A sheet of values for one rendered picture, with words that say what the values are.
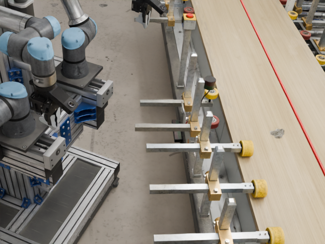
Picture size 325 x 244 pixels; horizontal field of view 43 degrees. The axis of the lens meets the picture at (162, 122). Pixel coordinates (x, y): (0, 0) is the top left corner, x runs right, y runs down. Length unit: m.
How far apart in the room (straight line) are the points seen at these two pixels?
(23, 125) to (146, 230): 1.27
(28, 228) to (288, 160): 1.53
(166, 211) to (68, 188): 0.68
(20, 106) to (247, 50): 1.64
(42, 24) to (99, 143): 1.97
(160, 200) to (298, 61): 1.34
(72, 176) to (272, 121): 1.35
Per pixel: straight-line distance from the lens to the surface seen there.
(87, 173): 2.87
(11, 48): 1.42
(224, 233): 1.73
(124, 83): 3.94
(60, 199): 2.75
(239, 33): 3.09
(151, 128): 2.24
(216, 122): 2.25
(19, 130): 1.94
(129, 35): 4.67
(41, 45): 1.35
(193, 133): 2.25
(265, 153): 2.17
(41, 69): 1.38
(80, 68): 2.24
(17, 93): 1.83
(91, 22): 2.32
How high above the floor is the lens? 2.38
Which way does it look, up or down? 42 degrees down
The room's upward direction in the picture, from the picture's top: 6 degrees clockwise
